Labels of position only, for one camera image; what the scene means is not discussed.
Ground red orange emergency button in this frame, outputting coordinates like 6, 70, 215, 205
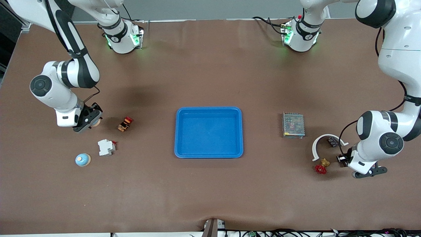
118, 116, 134, 132

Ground white circuit breaker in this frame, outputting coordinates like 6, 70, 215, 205
98, 139, 117, 156

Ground white curved plastic arc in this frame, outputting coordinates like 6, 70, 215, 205
312, 134, 349, 162

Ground metal mesh power supply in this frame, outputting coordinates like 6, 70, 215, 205
282, 112, 305, 139

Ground blue plastic tray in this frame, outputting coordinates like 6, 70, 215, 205
174, 107, 244, 159

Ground brown table cover sheet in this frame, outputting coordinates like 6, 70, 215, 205
0, 18, 421, 235

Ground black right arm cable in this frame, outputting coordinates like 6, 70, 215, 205
46, 0, 100, 103

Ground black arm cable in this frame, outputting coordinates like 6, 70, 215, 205
46, 0, 100, 103
338, 28, 409, 156

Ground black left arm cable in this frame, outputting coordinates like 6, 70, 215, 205
338, 28, 409, 156

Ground brass valve red handle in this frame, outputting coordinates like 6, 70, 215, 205
314, 158, 331, 175

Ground aluminium frame post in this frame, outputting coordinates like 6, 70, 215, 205
13, 13, 33, 33

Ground grey metal bracket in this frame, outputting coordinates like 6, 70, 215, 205
202, 218, 226, 237

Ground black base cables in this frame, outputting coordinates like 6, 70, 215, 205
252, 16, 287, 35

